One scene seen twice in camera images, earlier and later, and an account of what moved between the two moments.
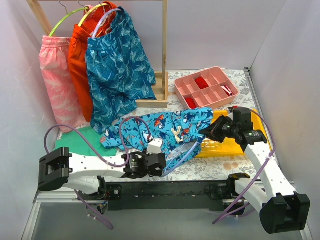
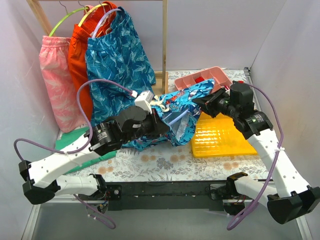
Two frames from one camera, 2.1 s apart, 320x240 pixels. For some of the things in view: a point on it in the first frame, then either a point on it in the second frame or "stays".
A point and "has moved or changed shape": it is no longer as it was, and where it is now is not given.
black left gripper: [157, 163] to [155, 120]
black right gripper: [222, 129] to [210, 104]
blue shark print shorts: [179, 129] has moved or changed shape
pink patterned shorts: [56, 56] stays
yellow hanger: [90, 10] stays
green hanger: [60, 19] stays
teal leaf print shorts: [119, 72] stays
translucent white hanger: [101, 19] stays
